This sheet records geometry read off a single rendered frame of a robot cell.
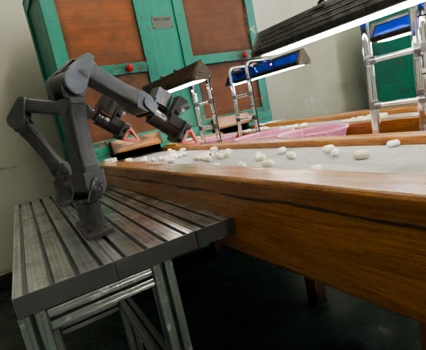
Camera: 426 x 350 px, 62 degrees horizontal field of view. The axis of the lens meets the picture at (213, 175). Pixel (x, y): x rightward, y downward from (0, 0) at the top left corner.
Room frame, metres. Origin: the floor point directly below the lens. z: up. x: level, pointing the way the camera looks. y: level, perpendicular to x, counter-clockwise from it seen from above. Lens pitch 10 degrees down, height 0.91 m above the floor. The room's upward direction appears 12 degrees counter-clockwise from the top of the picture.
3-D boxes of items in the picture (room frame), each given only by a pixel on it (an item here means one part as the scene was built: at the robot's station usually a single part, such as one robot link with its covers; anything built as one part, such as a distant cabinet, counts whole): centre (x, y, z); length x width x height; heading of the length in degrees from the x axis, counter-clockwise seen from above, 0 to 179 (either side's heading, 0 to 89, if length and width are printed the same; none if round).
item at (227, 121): (2.37, -0.20, 0.83); 0.30 x 0.06 x 0.07; 120
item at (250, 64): (1.92, -0.30, 0.90); 0.20 x 0.19 x 0.45; 30
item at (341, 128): (1.35, -0.40, 0.72); 0.27 x 0.27 x 0.10
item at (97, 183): (0.94, 0.34, 0.77); 0.09 x 0.06 x 0.06; 53
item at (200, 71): (1.68, 0.12, 1.08); 0.62 x 0.08 x 0.07; 30
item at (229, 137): (1.97, -0.04, 0.72); 0.27 x 0.27 x 0.10
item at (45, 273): (1.31, 0.26, 0.65); 1.20 x 0.90 x 0.04; 28
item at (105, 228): (0.93, 0.34, 0.71); 0.20 x 0.07 x 0.08; 28
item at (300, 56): (1.96, -0.37, 1.08); 0.62 x 0.08 x 0.07; 30
